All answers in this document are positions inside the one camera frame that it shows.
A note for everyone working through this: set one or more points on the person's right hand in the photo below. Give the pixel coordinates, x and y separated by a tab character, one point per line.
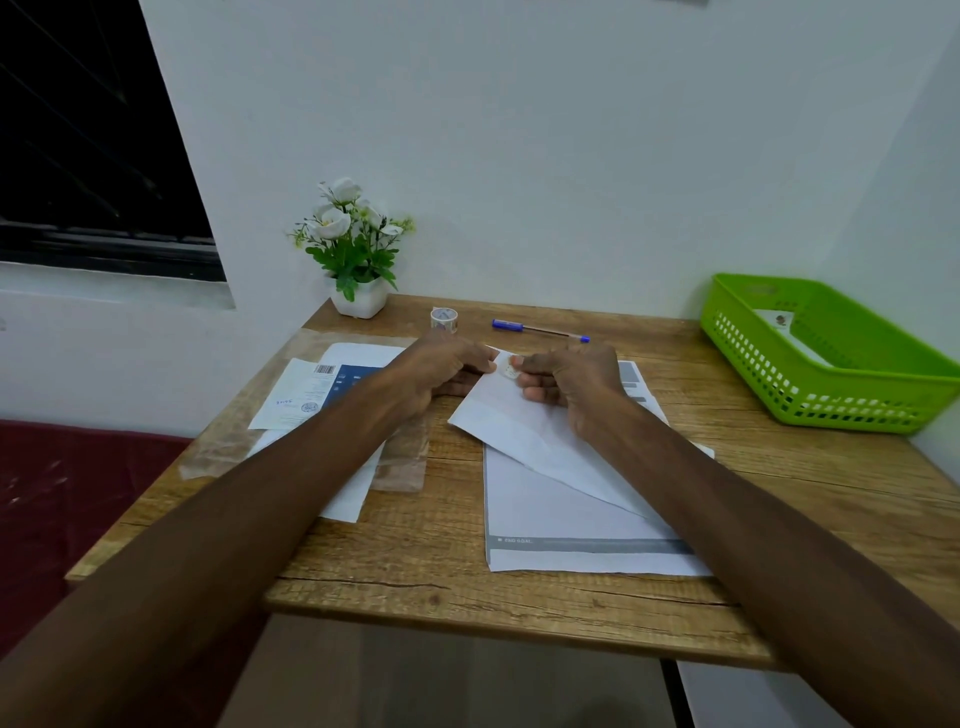
589	382

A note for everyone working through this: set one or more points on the person's left hand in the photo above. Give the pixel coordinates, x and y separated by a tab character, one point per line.
435	364

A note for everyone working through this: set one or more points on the person's left thumb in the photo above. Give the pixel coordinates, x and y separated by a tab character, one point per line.
480	364

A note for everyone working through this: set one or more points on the person's right thumb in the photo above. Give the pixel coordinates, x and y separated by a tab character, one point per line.
536	362

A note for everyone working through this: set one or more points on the white paper envelope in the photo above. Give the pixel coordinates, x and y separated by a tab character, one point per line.
525	435

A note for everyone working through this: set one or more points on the person's left forearm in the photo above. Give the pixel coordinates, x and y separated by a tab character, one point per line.
225	525

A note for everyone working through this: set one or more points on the person's right forearm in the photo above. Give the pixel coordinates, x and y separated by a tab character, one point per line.
750	540

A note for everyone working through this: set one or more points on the blue ballpoint pen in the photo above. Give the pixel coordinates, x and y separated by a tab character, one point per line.
525	328

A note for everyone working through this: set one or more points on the clear tape roll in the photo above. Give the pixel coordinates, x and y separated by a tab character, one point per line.
443	319

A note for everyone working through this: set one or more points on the white grey-striped mailer bag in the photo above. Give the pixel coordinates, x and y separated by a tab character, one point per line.
555	529

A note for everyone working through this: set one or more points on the white-flowered plant in white pot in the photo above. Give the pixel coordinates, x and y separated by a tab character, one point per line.
352	251

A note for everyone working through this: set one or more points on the white paper sheet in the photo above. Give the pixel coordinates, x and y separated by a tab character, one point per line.
356	491

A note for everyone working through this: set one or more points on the white slip with blue print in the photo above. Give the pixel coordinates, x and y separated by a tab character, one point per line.
300	394

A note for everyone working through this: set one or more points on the white paper with dark print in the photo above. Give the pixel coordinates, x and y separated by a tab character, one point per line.
787	334

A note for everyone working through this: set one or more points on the clear plastic sleeve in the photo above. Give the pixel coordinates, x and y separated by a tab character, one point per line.
225	450

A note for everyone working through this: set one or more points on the green plastic basket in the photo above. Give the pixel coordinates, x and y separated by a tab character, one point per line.
862	375

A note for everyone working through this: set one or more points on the black table leg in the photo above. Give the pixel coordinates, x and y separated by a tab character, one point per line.
677	697

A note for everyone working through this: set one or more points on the dark red mat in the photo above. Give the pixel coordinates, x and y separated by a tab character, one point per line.
67	510

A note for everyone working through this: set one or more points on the dark window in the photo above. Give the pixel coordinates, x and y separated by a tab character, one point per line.
90	135

